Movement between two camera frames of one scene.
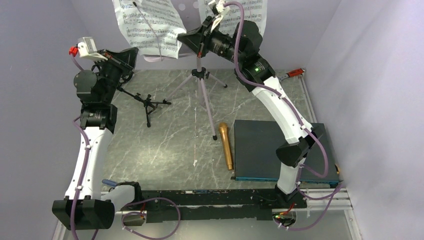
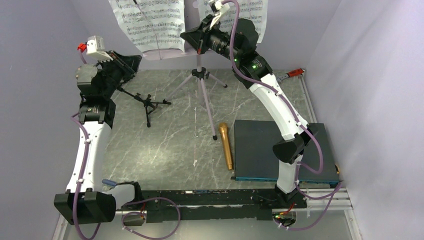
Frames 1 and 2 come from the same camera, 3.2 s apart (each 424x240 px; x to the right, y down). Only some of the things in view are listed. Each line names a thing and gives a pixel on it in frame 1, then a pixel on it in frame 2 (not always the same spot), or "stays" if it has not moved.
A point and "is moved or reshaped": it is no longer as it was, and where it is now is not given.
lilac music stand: x=189 y=12 is moved or reshaped
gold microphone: x=223 y=129 stays
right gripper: x=199 y=39 stays
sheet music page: x=152 y=26 stays
